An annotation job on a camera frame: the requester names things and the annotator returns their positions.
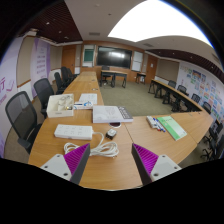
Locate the black wall screen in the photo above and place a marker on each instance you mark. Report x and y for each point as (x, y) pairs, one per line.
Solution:
(114, 57)

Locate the long wooden table row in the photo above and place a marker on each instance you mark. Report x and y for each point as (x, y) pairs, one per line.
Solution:
(170, 90)

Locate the wooden door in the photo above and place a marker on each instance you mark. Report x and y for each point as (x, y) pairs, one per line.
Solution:
(69, 58)
(151, 68)

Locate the small dark side table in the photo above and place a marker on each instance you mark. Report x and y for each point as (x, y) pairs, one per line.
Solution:
(140, 74)

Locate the white printed paper sheet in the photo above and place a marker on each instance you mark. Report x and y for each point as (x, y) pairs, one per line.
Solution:
(88, 98)

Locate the black chair behind desk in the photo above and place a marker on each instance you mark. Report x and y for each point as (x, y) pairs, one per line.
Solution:
(105, 68)

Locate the large bright ceiling light panel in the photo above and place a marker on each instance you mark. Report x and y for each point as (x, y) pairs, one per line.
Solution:
(156, 20)

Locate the green booklet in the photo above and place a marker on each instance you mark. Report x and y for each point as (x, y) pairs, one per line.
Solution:
(171, 126)

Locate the purple wall banner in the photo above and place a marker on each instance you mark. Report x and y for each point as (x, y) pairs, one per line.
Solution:
(40, 63)

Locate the dark-framed wooden desk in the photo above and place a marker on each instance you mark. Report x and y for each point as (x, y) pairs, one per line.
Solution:
(114, 72)

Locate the white power strip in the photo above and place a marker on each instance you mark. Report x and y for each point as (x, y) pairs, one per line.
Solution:
(73, 131)

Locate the white book with grey stripe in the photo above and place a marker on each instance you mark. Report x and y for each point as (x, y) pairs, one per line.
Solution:
(106, 114)

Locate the row of black office chairs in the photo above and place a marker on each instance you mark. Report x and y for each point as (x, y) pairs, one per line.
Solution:
(65, 76)
(213, 140)

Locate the green wall board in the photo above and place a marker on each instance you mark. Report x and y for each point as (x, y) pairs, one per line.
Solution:
(88, 56)

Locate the black mesh office chair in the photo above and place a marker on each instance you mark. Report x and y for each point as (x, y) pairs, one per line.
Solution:
(43, 90)
(20, 113)

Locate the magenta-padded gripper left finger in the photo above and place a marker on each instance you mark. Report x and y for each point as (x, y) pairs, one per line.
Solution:
(78, 158)

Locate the small white and blue box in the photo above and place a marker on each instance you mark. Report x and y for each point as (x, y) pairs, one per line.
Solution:
(83, 106)

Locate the round metal table grommet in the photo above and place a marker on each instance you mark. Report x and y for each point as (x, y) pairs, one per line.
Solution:
(115, 125)

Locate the colourful wall poster display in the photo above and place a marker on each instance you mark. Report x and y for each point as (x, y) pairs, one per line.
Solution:
(206, 88)

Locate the white pack of markers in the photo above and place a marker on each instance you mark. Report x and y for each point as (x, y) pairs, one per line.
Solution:
(151, 121)

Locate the white wall board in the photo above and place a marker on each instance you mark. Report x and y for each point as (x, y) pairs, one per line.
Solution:
(137, 61)

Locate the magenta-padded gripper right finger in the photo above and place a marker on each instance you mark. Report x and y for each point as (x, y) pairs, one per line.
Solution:
(146, 159)

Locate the open white cardboard box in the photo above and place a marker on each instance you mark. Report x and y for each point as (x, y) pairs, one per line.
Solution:
(60, 113)

